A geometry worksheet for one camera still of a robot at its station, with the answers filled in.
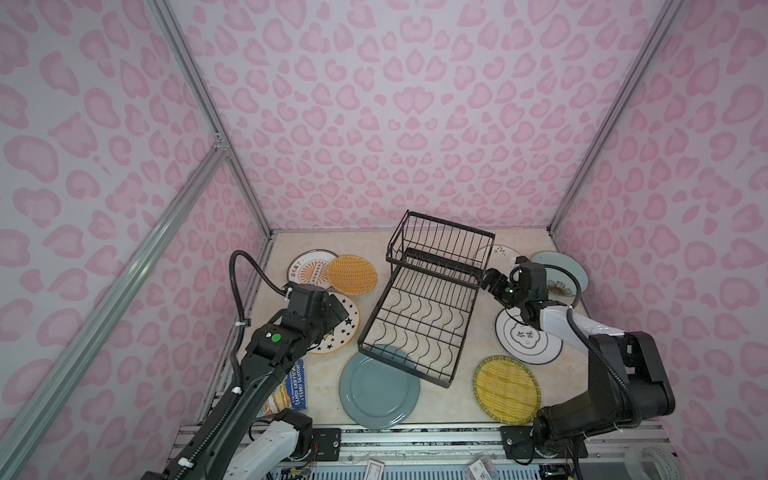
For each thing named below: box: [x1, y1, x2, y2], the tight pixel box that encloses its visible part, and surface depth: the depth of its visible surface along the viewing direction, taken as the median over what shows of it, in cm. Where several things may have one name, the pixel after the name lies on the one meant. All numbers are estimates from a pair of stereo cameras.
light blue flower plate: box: [530, 251, 589, 297], surface depth 105 cm
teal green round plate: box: [339, 344, 420, 430], surface depth 84 cm
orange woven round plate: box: [328, 255, 378, 296], surface depth 108 cm
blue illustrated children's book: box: [256, 359, 307, 418], surface depth 80 cm
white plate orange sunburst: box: [286, 249, 339, 288], surface depth 112 cm
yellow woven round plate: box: [473, 356, 541, 426], surface depth 82 cm
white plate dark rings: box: [495, 307, 563, 365], surface depth 92 cm
